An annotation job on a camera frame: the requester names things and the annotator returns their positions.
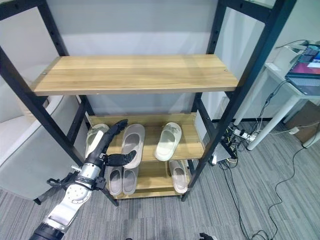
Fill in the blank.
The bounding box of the grey laptop cable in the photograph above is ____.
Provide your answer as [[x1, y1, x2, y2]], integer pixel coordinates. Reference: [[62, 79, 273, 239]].
[[257, 79, 289, 131]]

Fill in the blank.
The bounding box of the long wooden shelf board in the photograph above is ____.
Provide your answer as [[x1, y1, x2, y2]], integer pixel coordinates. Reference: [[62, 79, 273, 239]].
[[31, 55, 240, 97]]

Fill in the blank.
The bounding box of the flat white floor device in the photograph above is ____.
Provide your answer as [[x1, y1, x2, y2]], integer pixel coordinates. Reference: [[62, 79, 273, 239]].
[[214, 143, 238, 164]]

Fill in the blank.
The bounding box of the white table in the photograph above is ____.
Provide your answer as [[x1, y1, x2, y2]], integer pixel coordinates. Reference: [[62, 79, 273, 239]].
[[233, 61, 320, 151]]

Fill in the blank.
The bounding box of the cream slipper with ornament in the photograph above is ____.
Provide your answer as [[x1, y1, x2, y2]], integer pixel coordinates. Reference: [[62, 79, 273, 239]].
[[154, 121, 183, 162], [84, 123, 111, 161]]

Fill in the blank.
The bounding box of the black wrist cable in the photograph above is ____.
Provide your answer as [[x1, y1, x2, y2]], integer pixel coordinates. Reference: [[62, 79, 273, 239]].
[[46, 172, 78, 189]]

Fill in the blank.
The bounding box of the wooden shelf board with rim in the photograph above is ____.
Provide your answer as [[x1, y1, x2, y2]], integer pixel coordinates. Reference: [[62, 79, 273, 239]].
[[86, 112, 206, 162]]

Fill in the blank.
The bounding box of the brown cardboard box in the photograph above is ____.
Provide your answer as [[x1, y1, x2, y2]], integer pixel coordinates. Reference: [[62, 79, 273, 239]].
[[284, 99, 320, 144]]

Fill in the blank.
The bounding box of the long black floor cable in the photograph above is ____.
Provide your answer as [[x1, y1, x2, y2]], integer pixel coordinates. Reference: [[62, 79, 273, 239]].
[[249, 141, 312, 240]]

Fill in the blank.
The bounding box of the white power strip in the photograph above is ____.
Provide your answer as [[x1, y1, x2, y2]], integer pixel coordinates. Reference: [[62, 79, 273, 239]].
[[230, 127, 259, 143]]

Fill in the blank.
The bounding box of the large beige slipper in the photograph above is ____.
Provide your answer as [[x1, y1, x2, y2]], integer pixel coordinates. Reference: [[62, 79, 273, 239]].
[[121, 123, 146, 169]]

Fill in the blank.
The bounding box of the black metal rack frame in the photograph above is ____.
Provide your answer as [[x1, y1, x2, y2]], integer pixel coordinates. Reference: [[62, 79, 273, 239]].
[[0, 0, 298, 207]]

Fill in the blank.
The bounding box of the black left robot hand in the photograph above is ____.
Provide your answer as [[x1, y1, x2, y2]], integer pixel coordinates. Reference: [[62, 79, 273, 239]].
[[84, 119, 138, 168]]

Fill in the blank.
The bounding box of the low wooden shelf board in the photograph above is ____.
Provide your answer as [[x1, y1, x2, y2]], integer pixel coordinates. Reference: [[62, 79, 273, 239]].
[[106, 159, 194, 200]]

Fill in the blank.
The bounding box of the open laptop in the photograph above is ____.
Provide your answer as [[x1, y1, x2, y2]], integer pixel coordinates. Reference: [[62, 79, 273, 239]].
[[284, 43, 320, 96]]

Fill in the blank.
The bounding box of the white box on table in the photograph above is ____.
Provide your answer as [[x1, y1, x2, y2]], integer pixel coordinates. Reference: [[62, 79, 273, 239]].
[[274, 44, 302, 66]]

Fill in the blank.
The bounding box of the grey upholstered armchair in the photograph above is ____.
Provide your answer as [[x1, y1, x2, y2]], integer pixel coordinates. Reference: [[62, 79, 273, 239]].
[[0, 94, 85, 206]]

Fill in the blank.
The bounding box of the thin black floor cable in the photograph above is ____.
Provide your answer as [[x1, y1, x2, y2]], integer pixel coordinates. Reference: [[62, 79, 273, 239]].
[[219, 161, 248, 240]]

